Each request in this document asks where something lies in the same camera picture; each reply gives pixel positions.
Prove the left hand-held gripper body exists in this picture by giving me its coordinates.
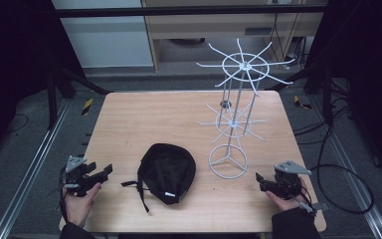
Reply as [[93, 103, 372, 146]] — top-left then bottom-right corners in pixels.
[[63, 154, 96, 197]]

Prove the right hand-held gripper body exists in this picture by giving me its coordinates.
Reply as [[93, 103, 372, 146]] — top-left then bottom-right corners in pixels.
[[272, 160, 312, 201]]

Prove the white wire rack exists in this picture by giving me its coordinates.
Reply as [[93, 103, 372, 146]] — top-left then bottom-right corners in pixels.
[[195, 37, 296, 180]]

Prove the black cap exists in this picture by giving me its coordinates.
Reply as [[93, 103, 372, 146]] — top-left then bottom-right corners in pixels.
[[120, 142, 197, 214]]

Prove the person's right hand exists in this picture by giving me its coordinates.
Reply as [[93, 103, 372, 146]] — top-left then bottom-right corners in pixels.
[[265, 176, 310, 213]]

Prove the person's left hand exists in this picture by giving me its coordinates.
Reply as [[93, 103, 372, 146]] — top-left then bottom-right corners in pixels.
[[62, 181, 102, 229]]

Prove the yellow black striped tape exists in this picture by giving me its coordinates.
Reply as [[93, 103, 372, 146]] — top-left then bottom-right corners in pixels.
[[81, 98, 95, 117], [292, 95, 312, 111]]

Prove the black metal stand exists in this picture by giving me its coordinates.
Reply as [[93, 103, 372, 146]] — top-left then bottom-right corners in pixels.
[[45, 64, 114, 131], [267, 61, 334, 127]]

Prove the white cabinet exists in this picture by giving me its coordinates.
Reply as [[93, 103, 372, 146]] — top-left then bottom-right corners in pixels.
[[51, 0, 155, 70]]

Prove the light wooden shelf unit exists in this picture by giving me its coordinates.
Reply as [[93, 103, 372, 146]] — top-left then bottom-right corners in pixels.
[[140, 0, 329, 74]]

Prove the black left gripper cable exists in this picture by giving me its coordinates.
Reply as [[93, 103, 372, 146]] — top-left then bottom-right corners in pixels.
[[48, 165, 70, 224]]

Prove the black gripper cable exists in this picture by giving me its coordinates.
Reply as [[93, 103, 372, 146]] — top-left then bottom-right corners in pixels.
[[297, 184, 330, 217], [48, 165, 70, 224]]

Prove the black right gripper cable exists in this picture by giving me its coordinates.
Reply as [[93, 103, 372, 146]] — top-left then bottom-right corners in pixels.
[[297, 184, 330, 217]]

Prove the aluminium floor rail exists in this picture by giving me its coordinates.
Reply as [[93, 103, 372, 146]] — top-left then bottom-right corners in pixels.
[[0, 99, 72, 239], [309, 94, 382, 239]]

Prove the black looped floor cable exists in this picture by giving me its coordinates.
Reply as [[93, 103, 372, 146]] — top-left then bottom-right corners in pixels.
[[310, 122, 376, 215]]

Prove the thin black floor cable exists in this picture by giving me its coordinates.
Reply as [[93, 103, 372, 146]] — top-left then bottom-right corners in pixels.
[[3, 113, 30, 135]]

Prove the black horizontal frame bar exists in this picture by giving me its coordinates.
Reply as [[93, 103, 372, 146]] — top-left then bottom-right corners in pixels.
[[51, 3, 328, 19]]

